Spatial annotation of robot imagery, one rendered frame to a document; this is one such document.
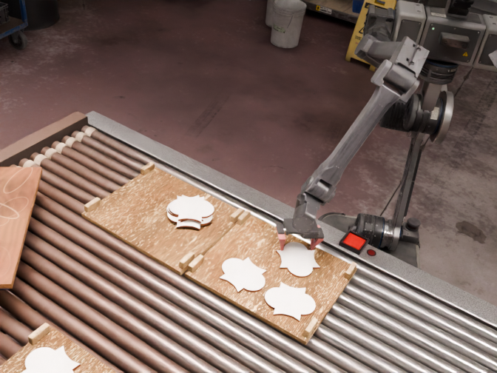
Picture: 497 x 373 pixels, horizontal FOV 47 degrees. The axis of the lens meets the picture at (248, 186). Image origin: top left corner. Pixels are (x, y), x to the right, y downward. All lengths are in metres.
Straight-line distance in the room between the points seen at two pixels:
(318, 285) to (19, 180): 0.98
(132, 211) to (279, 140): 2.26
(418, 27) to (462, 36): 0.15
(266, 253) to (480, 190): 2.51
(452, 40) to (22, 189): 1.46
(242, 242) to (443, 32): 0.98
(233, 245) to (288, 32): 3.72
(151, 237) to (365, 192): 2.15
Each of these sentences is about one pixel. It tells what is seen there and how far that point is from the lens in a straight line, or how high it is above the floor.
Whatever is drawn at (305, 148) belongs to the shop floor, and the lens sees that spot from 4.03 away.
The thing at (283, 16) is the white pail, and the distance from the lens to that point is 5.31.
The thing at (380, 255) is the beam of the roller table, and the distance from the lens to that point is 1.95.
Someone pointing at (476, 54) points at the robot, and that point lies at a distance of 2.18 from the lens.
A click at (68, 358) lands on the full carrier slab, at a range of 1.55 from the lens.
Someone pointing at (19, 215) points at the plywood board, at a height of 1.04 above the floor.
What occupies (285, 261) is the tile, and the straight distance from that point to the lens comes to 1.79.
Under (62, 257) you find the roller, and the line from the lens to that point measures 1.82.
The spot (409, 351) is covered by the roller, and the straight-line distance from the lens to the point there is 1.72.
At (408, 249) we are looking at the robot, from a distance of 3.06.
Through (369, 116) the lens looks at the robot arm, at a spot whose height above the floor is 1.43.
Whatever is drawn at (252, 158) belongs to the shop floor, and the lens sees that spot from 3.84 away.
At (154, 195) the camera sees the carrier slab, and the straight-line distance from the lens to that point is 2.00.
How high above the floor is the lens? 2.20
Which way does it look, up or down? 38 degrees down
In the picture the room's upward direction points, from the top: 8 degrees clockwise
